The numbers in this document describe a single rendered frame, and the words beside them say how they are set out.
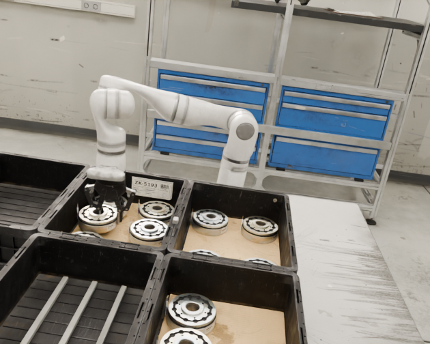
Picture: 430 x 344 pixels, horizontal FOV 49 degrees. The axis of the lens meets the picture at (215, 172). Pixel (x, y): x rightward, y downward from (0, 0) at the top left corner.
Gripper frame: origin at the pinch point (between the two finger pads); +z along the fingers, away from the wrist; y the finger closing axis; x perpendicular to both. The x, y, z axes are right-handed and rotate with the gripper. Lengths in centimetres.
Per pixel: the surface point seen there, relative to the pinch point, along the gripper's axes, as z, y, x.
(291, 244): -4.7, -46.8, 12.5
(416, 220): 91, -186, -194
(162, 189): -1.1, -12.1, -17.1
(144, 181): -2.8, -6.5, -17.6
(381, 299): 19, -79, 0
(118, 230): 4.8, -2.2, -1.2
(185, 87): 10, -9, -189
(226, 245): 5.2, -32.2, 0.4
